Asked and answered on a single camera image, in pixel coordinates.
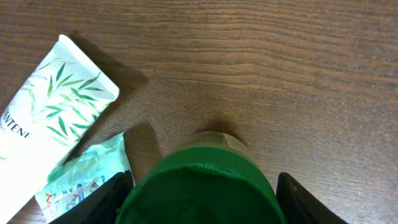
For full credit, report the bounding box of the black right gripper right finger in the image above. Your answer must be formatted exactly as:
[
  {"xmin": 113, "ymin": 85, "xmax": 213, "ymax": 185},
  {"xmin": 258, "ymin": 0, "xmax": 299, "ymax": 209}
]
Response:
[{"xmin": 276, "ymin": 172, "xmax": 347, "ymax": 224}]

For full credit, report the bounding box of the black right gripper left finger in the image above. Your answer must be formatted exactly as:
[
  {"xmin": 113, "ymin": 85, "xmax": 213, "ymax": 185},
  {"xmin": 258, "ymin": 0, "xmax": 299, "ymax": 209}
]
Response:
[{"xmin": 50, "ymin": 170, "xmax": 134, "ymax": 224}]

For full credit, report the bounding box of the green lid jar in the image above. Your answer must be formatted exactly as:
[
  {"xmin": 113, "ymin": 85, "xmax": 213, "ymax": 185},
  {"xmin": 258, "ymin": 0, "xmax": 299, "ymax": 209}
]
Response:
[{"xmin": 116, "ymin": 131, "xmax": 286, "ymax": 224}]

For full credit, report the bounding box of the teal wet wipes pack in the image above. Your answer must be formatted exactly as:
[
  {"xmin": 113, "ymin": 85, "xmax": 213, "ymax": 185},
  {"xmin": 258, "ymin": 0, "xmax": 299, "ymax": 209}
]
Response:
[{"xmin": 35, "ymin": 133, "xmax": 131, "ymax": 223}]

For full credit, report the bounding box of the white bamboo print tube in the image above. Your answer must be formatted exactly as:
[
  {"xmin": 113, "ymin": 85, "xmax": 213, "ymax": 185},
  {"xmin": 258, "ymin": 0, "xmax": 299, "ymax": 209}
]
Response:
[{"xmin": 1, "ymin": 35, "xmax": 119, "ymax": 223}]

